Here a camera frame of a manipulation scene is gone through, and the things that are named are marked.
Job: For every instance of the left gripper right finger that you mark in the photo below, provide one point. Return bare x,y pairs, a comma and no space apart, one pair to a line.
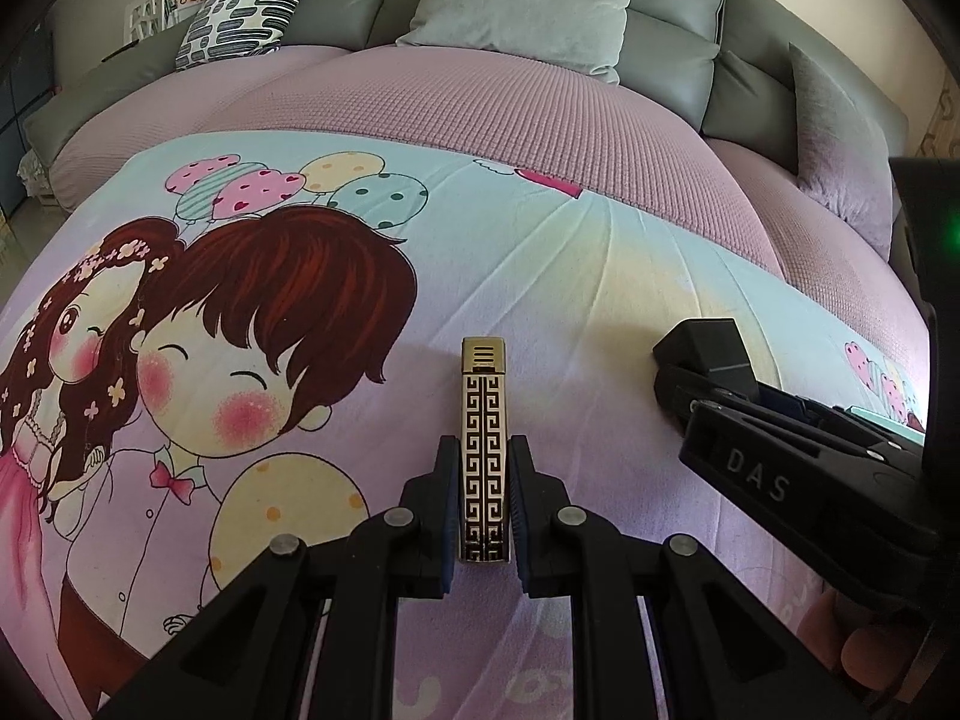
535,500

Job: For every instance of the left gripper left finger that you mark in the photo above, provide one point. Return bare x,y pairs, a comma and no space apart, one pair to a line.
428,554

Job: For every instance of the gold black harmonica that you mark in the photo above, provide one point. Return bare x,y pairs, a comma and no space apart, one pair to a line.
484,515

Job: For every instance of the teal cardboard box tray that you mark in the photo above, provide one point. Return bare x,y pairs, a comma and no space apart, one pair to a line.
896,427

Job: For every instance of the cartoon couple printed cloth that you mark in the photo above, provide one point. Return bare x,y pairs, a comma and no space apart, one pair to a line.
247,334

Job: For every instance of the grey purple cushion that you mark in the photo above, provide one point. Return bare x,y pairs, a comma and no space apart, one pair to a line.
842,156

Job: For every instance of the pink sofa seat cover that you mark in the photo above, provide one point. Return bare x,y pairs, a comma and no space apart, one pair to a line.
605,138

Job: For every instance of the grey sofa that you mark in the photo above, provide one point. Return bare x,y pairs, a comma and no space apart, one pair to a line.
720,65

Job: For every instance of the grey centre cushion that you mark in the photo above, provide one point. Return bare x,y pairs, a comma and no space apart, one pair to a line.
584,36

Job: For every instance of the black white patterned cushion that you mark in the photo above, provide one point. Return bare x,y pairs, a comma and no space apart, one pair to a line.
234,29

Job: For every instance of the white magazine rack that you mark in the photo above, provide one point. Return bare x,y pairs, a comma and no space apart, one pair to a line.
146,18

